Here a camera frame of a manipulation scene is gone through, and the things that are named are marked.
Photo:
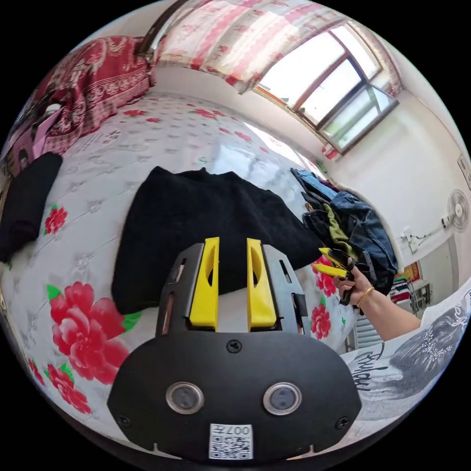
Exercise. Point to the pile of clothes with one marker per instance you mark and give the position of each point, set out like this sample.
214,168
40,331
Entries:
360,228

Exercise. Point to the window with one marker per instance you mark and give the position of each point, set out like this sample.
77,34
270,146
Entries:
331,84

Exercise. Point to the bed with floral sheet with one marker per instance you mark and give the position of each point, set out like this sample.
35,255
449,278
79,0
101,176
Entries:
154,136

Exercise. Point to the folded black garment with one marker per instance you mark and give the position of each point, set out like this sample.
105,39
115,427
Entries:
25,198

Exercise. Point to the red patterned rolled blanket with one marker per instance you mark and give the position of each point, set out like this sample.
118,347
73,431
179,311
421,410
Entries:
95,84

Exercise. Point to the black long sleeve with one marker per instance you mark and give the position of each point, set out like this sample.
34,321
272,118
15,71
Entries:
206,213

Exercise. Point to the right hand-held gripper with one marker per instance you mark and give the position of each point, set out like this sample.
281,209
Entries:
347,266

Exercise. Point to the white wall fan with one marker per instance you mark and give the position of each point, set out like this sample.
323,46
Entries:
458,209

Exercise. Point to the person's right hand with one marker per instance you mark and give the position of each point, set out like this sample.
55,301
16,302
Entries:
355,289

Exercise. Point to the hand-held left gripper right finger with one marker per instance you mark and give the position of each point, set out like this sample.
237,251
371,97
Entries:
262,309

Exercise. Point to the person's body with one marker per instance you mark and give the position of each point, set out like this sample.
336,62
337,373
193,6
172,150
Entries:
416,353

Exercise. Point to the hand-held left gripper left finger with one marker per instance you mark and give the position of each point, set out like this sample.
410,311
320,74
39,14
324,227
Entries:
204,294

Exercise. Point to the red and white curtain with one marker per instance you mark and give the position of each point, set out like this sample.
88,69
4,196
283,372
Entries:
235,40

